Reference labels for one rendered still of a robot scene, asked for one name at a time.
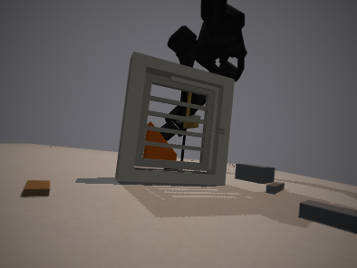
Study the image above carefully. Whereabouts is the grey slatted rack door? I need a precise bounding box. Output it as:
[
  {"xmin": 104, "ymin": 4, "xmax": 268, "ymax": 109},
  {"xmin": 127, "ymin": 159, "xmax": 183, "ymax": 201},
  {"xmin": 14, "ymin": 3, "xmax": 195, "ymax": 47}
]
[{"xmin": 115, "ymin": 52, "xmax": 235, "ymax": 185}]

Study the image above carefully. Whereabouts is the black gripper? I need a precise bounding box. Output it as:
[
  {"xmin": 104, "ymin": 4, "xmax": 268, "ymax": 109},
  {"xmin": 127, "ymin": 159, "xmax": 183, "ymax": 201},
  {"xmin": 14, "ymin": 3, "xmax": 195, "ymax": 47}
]
[{"xmin": 168, "ymin": 25, "xmax": 236, "ymax": 79}]

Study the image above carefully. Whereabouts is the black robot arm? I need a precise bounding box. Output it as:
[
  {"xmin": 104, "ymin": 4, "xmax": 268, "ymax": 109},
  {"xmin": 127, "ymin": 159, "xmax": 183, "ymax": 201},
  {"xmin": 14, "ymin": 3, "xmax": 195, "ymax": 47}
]
[{"xmin": 162, "ymin": 0, "xmax": 247, "ymax": 130}]

